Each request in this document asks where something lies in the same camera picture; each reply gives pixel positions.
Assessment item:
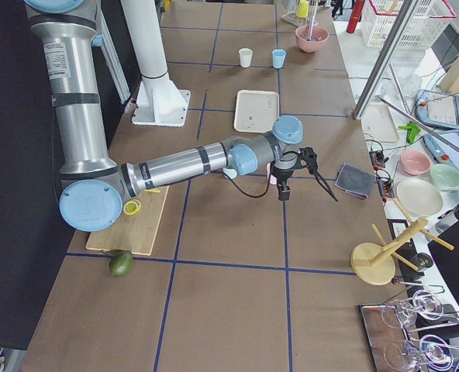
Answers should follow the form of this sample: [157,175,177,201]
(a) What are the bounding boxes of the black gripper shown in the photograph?
[271,153,295,200]

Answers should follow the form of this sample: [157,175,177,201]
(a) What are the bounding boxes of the grey folded cloth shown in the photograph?
[334,163,376,200]

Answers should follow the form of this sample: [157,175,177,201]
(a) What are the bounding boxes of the pink bowl with ice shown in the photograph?
[295,25,330,53]

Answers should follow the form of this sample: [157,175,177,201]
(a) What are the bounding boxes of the yellow cup on rack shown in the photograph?
[295,0,309,19]

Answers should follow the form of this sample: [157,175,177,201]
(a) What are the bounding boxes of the green side bowl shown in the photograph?
[430,164,459,191]

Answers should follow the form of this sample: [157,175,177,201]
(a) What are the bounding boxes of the pink cup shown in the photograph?
[267,164,277,185]

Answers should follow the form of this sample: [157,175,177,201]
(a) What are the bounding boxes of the cream rabbit tray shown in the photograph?
[233,90,279,133]

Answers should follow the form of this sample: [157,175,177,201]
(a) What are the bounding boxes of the blue cup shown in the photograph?
[271,49,287,70]

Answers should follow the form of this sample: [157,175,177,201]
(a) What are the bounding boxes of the lemon slices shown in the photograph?
[123,198,142,216]

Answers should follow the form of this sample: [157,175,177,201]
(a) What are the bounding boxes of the cream yellow cup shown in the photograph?
[238,47,253,68]

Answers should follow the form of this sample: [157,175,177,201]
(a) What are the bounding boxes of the wooden cutting board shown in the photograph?
[85,186,169,256]

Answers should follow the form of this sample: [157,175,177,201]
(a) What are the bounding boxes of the cream side bowl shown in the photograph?
[395,178,443,217]

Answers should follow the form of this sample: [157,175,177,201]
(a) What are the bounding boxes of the spare cream tray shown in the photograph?
[361,102,399,143]

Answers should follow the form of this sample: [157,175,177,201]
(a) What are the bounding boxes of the aluminium frame post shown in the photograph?
[353,1,430,119]

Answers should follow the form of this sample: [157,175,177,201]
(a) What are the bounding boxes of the long metal reacher grabber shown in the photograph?
[375,61,459,164]

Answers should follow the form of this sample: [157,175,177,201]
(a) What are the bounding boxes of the blue teach pendant far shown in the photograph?
[415,89,459,130]

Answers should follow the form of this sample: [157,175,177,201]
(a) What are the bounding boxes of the blue teach pendant near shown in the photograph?
[423,130,459,171]

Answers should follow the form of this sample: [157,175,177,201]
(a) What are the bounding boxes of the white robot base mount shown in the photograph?
[121,0,191,127]

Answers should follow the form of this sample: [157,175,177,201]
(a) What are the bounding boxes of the green cup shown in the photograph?
[223,167,238,180]

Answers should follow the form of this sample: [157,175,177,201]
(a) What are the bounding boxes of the blue teach pendant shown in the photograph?
[415,89,459,130]
[423,130,459,171]

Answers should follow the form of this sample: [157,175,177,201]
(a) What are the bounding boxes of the metal black-tipped tongs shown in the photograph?
[306,0,319,41]

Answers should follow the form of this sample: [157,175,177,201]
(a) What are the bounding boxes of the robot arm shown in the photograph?
[26,1,304,232]

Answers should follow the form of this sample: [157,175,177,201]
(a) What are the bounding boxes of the white plastic basket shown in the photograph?
[358,0,458,51]

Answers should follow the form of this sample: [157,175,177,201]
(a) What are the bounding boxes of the wooden mug tree stand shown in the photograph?
[350,198,454,285]

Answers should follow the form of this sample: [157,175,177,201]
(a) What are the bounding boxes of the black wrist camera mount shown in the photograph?
[293,147,338,202]

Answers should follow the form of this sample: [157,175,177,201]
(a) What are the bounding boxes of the pink side bowl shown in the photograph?
[400,150,431,176]

